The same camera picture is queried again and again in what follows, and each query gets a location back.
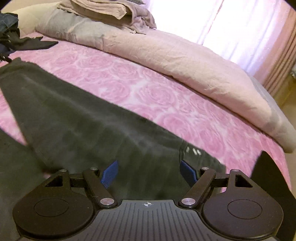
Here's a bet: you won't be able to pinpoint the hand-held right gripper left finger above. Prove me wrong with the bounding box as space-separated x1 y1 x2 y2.
44 161 119 208

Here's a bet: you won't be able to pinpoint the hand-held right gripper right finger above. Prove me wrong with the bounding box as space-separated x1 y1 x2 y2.
178 160 253 208

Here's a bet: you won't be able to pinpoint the dark grey pants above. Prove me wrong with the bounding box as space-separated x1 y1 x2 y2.
0 57 227 241

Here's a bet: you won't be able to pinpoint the pile of dark clothes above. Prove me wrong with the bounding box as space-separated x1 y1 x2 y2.
0 13 59 62

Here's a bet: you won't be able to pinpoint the dark cloth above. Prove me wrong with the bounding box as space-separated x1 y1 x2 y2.
251 150 291 193

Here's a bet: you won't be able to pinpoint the pink floral blanket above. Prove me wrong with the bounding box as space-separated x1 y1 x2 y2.
0 31 289 193

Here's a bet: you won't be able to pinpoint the pink curtain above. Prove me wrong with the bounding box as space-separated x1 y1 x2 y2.
253 7 296 93

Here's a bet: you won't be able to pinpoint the white sheer curtain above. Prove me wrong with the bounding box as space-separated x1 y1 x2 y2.
146 0 292 77

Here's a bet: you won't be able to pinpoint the folded pinkish cloth pile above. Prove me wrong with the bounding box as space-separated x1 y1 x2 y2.
58 0 158 35

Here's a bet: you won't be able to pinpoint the white pillow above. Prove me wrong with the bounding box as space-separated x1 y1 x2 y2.
11 3 63 35

